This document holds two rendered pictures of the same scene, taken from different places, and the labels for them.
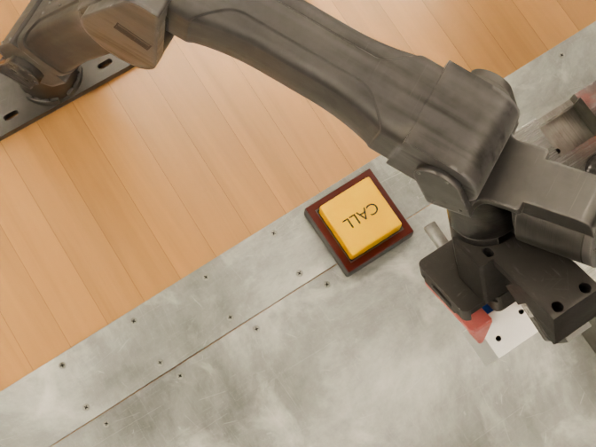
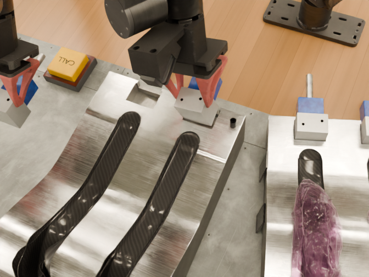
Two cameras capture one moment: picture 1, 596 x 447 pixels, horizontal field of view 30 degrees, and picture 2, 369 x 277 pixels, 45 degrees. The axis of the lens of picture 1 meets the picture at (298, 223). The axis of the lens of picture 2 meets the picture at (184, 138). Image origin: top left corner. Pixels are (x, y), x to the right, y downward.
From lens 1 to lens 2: 0.85 m
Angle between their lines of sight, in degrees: 28
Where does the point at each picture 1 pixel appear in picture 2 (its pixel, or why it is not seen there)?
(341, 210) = (64, 54)
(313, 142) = (100, 39)
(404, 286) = (54, 103)
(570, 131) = (151, 105)
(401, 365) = not seen: hidden behind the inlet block
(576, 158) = (129, 106)
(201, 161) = (68, 11)
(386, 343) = not seen: hidden behind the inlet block
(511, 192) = not seen: outside the picture
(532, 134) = (129, 83)
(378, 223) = (66, 68)
